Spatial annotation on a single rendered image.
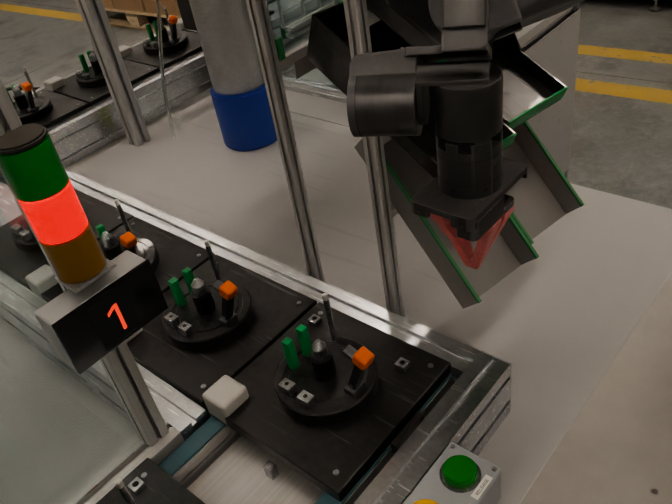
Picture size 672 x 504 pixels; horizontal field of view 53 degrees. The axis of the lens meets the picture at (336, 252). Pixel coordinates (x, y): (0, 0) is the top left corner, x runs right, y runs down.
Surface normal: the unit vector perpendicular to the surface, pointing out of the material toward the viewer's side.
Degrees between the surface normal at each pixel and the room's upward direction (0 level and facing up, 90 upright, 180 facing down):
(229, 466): 0
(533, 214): 45
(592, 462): 0
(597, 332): 0
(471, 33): 62
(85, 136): 90
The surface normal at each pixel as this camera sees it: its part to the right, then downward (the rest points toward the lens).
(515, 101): 0.13, -0.55
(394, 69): -0.27, 0.18
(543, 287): -0.14, -0.79
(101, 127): 0.75, 0.30
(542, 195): 0.34, -0.28
